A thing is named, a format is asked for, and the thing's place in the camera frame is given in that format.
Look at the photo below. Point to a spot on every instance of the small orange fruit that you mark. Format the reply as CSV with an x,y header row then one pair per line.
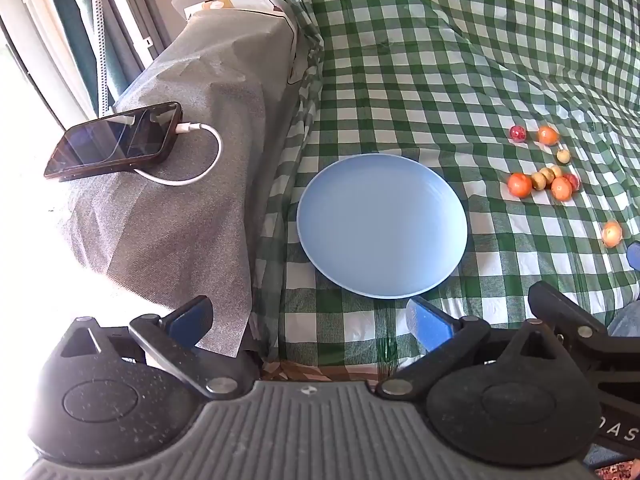
x,y
548,135
561,189
520,185
612,233

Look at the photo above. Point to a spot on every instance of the small yellow fruit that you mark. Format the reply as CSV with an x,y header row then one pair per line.
x,y
563,155
547,173
556,171
538,180

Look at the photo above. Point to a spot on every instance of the light blue plate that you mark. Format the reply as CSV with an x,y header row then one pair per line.
x,y
382,225

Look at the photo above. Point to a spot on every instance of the small red fruit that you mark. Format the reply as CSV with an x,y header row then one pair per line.
x,y
574,181
517,133

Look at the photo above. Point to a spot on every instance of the grey fabric cover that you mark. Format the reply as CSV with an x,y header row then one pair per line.
x,y
200,110

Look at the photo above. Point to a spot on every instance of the white window frame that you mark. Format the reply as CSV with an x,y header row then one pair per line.
x,y
35,25

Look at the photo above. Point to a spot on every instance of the person's jeans leg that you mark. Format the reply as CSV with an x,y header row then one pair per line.
x,y
626,321

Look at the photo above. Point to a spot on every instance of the green curtain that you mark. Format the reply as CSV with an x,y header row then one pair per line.
x,y
95,25

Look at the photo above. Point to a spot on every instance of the patterned red rug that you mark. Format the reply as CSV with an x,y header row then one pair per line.
x,y
617,471

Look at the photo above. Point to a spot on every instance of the black smartphone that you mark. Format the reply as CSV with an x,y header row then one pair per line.
x,y
112,141

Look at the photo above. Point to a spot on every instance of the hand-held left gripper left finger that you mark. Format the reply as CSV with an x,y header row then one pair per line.
x,y
189,318

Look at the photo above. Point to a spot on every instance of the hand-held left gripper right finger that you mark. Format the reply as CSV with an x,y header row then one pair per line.
x,y
425,322

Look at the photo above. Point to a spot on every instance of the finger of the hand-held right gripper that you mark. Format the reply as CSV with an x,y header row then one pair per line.
x,y
565,307
634,256

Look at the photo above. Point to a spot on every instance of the green white checkered cloth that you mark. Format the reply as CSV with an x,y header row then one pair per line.
x,y
450,70

